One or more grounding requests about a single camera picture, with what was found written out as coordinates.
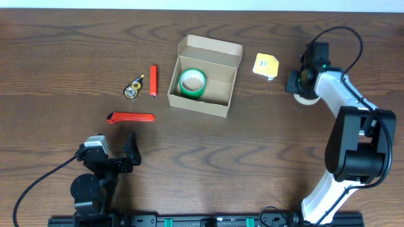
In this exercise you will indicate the green tape roll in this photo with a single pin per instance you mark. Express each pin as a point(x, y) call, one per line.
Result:
point(192, 83)

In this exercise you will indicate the red utility knife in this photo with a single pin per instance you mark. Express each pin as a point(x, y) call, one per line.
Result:
point(116, 117)

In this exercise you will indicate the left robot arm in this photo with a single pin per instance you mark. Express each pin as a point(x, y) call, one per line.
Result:
point(93, 192)

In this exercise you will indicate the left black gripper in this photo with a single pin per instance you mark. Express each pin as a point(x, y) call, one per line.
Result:
point(131, 152)

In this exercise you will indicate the red stapler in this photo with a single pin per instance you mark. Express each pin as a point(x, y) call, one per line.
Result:
point(153, 81)

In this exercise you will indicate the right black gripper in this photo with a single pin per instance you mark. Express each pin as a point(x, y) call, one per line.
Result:
point(290, 84)

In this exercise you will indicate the beige masking tape roll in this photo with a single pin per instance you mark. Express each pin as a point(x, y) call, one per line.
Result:
point(306, 101)

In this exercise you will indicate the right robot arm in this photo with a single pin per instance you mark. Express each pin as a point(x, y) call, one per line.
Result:
point(358, 153)

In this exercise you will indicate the yellow correction tape dispenser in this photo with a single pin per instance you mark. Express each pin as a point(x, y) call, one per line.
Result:
point(132, 90)

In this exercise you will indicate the brown cardboard box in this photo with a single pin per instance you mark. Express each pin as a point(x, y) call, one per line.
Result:
point(219, 60)

